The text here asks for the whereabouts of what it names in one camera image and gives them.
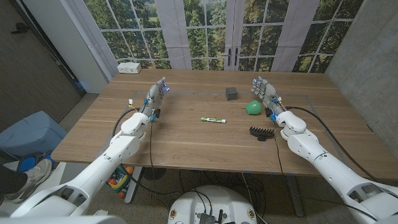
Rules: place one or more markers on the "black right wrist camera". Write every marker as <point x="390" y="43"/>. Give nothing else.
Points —
<point x="270" y="112"/>

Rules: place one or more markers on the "orange ball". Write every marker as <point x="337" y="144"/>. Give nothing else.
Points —
<point x="130" y="170"/>

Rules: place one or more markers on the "printed window backdrop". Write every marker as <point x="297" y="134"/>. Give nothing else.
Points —
<point x="202" y="31"/>

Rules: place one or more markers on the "grey table leg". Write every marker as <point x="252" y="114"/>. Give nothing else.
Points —
<point x="134" y="183"/>
<point x="293" y="193"/>

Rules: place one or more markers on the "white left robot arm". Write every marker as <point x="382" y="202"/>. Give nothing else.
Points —
<point x="124" y="146"/>

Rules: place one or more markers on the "white marker body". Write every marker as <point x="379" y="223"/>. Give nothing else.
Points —
<point x="216" y="120"/>

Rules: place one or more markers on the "green ball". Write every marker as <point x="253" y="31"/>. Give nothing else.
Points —
<point x="253" y="107"/>

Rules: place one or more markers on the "blue-grey bin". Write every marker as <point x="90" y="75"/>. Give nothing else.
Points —
<point x="31" y="133"/>

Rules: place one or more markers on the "dark grey block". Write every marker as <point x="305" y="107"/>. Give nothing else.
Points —
<point x="231" y="93"/>

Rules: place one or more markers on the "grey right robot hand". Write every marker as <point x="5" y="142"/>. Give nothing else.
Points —
<point x="267" y="93"/>

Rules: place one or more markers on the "grey sneaker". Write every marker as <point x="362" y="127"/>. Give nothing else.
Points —
<point x="34" y="177"/>

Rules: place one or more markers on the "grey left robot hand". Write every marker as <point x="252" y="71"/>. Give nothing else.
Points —
<point x="154" y="96"/>

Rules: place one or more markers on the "black round mesh object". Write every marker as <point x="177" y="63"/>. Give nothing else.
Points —
<point x="154" y="173"/>

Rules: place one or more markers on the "white power strip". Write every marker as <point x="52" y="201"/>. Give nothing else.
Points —
<point x="129" y="68"/>

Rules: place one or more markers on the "black comb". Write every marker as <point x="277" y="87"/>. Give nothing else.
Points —
<point x="261" y="133"/>

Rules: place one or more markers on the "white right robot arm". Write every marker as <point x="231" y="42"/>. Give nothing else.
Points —
<point x="311" y="146"/>

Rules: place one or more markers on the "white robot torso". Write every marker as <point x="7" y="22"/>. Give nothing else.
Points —
<point x="214" y="202"/>

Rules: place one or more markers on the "blue padded object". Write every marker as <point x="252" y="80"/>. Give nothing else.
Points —
<point x="28" y="162"/>

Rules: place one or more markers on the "person's black trouser leg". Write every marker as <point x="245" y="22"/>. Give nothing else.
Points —
<point x="12" y="180"/>

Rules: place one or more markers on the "colourful plastic toy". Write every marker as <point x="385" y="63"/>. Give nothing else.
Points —
<point x="117" y="182"/>

